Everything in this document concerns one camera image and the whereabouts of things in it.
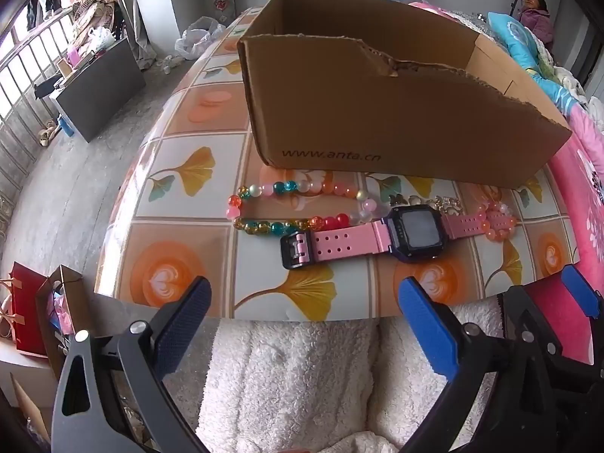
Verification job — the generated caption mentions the brown cardboard box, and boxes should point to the brown cardboard box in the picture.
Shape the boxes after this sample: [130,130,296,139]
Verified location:
[236,0,573,190]

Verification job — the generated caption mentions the white fleece robe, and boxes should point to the white fleece robe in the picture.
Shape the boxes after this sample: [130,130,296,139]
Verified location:
[196,299,505,453]

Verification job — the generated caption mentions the metal window railing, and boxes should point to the metal window railing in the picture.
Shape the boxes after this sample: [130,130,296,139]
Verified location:
[0,9,81,227]

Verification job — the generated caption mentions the red paper bag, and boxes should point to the red paper bag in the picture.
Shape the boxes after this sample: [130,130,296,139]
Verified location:
[0,262,52,357]

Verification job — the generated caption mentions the orange pink bead bracelet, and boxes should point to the orange pink bead bracelet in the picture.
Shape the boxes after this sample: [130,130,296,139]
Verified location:
[476,200,519,242]

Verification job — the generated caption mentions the grey cabinet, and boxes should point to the grey cabinet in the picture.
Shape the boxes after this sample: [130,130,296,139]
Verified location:
[49,38,147,142]

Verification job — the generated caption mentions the multicoloured bead necklace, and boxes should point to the multicoloured bead necklace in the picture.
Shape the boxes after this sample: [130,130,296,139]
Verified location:
[226,180,381,237]

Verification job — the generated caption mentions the pink strap smartwatch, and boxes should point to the pink strap smartwatch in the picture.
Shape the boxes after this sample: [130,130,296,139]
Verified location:
[279,206,517,271]

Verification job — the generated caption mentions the beige sandals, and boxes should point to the beige sandals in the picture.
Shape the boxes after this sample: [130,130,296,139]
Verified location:
[38,120,60,147]

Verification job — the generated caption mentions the blue printed quilt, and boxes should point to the blue printed quilt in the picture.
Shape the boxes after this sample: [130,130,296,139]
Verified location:
[487,11,574,100]

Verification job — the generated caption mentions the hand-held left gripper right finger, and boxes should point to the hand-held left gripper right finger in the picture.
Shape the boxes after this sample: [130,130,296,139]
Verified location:
[398,276,562,453]

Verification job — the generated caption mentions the grey patterned pillow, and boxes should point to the grey patterned pillow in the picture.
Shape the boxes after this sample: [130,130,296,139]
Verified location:
[450,9,496,45]

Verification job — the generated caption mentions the brown paper bag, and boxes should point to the brown paper bag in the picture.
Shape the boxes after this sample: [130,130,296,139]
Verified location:
[35,264,95,378]

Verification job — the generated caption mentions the white plastic bag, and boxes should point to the white plastic bag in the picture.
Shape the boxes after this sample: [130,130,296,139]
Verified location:
[174,16,227,60]

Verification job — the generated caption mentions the white crumpled bedding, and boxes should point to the white crumpled bedding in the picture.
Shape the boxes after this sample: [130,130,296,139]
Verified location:
[538,52,590,105]

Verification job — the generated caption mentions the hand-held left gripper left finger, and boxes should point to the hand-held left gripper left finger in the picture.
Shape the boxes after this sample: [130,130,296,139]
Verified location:
[51,276,213,453]

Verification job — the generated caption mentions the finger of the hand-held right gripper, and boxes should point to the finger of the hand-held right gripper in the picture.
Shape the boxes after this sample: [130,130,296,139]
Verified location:
[498,285,604,388]
[561,264,604,318]

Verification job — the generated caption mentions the gold charm bracelet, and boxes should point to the gold charm bracelet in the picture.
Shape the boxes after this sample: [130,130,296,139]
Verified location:
[388,193,439,208]

